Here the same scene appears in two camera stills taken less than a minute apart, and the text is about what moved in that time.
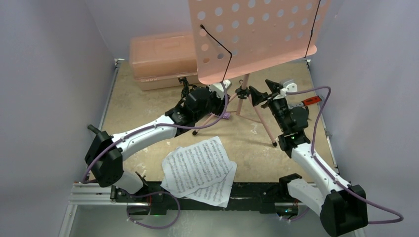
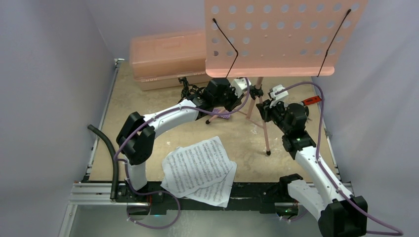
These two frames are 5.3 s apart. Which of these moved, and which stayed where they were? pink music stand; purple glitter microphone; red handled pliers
Moved: pink music stand
Stayed: purple glitter microphone; red handled pliers
